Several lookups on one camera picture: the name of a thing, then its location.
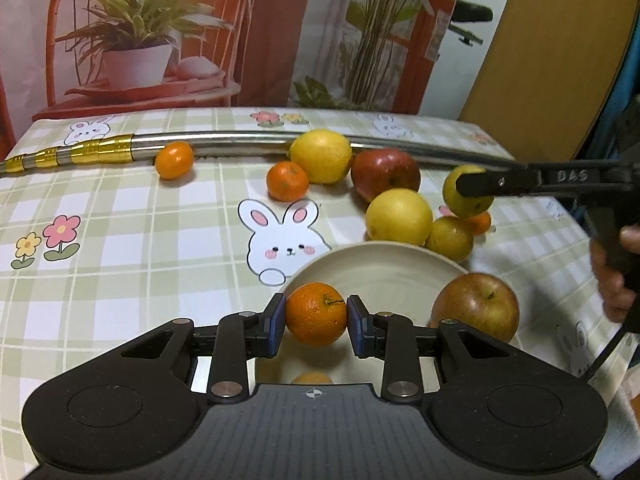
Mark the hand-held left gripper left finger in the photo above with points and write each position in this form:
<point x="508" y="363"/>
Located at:
<point x="275" y="324"/>

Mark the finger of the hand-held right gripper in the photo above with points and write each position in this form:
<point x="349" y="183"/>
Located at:
<point x="500" y="181"/>

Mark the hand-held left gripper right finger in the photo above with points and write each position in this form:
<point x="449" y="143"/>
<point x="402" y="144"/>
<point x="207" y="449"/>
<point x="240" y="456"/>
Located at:
<point x="356" y="326"/>

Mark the greenish yellow lemon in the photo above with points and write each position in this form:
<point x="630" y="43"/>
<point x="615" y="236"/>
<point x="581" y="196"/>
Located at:
<point x="467" y="206"/>

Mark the orange with stem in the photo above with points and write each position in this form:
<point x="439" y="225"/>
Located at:
<point x="316" y="313"/>

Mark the person's right hand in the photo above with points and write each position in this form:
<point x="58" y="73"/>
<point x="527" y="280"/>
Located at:
<point x="607" y="290"/>

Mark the small mandarin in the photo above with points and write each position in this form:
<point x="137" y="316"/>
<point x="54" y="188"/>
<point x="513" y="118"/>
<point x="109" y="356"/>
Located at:
<point x="481" y="223"/>

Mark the small yellow lemon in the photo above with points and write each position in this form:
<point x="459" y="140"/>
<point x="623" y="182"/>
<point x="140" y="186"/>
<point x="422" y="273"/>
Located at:
<point x="450" y="237"/>

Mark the dark red apple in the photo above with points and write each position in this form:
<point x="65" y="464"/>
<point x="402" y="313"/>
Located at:
<point x="385" y="174"/>

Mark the red yellow apple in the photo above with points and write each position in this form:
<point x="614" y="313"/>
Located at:
<point x="475" y="305"/>

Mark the brown wooden board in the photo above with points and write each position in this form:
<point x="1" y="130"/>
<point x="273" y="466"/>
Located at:
<point x="550" y="60"/>

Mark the checked rabbit print tablecloth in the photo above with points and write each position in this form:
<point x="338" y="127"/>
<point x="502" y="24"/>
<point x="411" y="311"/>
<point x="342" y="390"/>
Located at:
<point x="150" y="260"/>

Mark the black seat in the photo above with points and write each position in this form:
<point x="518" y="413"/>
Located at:
<point x="470" y="12"/>

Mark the metal pole with gold bands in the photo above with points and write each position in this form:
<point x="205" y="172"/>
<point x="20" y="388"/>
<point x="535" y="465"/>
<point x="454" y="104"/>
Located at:
<point x="225" y="139"/>

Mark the printed plant backdrop cloth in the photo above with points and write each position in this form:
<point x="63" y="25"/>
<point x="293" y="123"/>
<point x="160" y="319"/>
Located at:
<point x="280" y="35"/>

